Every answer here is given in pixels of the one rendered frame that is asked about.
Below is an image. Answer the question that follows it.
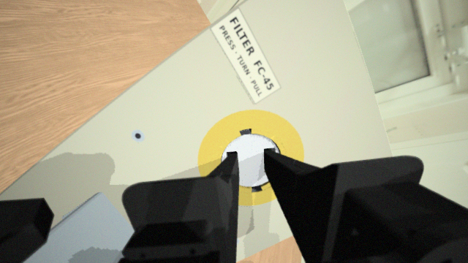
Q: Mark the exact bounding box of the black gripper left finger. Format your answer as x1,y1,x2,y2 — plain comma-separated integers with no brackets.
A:
121,151,239,263

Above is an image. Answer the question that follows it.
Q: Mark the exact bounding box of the white cylinder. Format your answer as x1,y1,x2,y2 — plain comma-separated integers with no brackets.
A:
222,129,279,187

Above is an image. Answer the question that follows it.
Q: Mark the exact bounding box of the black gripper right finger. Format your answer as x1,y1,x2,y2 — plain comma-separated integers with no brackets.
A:
264,148,423,263

